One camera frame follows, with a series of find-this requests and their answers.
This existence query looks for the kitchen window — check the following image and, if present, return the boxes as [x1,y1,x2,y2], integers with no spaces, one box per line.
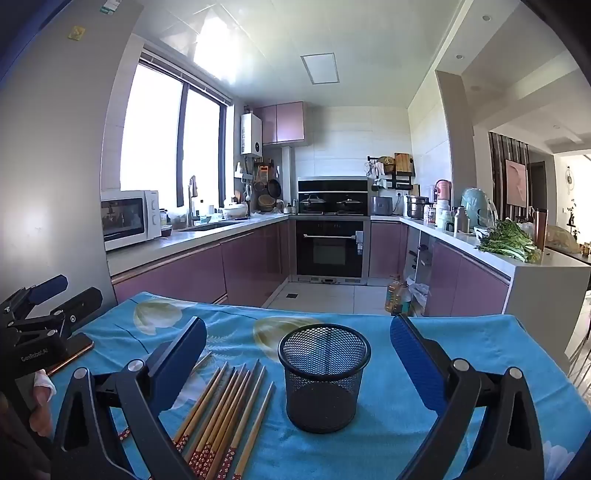
[121,53,232,210]

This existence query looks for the smartphone with copper edge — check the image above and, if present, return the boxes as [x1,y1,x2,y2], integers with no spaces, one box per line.
[44,339,95,377]

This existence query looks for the pink wall picture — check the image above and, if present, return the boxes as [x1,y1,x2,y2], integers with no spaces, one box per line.
[505,159,528,205]

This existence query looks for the black built-in stove hood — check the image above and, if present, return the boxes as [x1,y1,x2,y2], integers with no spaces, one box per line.
[298,176,370,216]

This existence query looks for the chrome sink faucet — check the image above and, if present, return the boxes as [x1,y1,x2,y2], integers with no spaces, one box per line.
[187,175,199,227]

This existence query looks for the blue floral tablecloth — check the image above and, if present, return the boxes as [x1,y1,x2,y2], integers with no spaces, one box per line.
[46,291,575,480]

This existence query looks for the long purple base cabinets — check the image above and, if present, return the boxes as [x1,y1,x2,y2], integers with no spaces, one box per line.
[111,217,296,305]

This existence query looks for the brown tumbler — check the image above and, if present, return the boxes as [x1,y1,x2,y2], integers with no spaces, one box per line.
[533,208,549,252]

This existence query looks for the narrow purple base cabinet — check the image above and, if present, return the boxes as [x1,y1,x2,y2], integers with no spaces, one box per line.
[369,220,409,278]

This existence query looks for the white water heater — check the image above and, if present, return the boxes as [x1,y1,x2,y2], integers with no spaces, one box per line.
[240,113,263,155]

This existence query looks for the black mesh holder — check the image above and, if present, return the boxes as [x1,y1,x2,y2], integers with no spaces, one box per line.
[277,323,372,435]

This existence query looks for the person's left hand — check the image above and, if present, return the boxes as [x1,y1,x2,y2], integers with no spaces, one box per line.
[28,369,57,437]

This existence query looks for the white supplement bottles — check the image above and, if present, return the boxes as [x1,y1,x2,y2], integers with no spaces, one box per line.
[436,199,455,230]

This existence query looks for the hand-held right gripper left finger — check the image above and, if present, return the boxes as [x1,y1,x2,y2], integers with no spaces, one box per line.
[52,316,208,480]

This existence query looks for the grey refrigerator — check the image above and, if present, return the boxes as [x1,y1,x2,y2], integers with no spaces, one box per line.
[0,0,144,324]

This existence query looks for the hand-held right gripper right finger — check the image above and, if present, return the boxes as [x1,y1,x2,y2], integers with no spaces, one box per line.
[390,314,544,480]

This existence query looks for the black built-in oven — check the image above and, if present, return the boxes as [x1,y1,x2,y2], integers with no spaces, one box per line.
[295,219,365,278]

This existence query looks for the bunch of green vegetables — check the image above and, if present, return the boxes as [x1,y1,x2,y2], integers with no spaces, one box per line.
[475,220,542,264]

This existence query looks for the purple peninsula cabinets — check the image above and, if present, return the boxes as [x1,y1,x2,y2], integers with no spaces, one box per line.
[431,240,511,317]

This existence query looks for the ceiling light panel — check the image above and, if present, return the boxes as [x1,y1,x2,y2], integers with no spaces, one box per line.
[300,54,340,85]

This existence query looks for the white plastic bag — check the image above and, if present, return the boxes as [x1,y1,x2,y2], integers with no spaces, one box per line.
[409,277,432,315]

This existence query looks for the black wall rack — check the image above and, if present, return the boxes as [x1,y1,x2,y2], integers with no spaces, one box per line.
[367,154,415,191]

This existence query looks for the white microwave oven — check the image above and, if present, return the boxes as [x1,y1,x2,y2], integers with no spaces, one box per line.
[100,190,162,252]

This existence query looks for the clear oil bottle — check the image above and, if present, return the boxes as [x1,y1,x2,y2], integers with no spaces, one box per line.
[394,281,413,317]

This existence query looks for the purple wall cabinet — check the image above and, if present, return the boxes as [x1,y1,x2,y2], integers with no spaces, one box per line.
[255,102,305,146]

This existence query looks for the steel kitchen sink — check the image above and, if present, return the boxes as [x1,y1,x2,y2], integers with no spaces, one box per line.
[185,220,245,232]

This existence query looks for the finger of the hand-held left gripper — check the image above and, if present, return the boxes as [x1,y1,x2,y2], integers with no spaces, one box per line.
[0,275,69,329]
[0,287,103,379]

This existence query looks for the stainless steel pot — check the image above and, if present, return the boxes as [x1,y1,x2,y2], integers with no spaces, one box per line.
[405,195,430,219]

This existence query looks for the yellow oil bottle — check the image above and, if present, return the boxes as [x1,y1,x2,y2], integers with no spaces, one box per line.
[385,274,402,315]

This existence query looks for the bundle of bamboo chopsticks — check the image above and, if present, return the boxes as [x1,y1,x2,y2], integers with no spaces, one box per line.
[117,357,277,480]

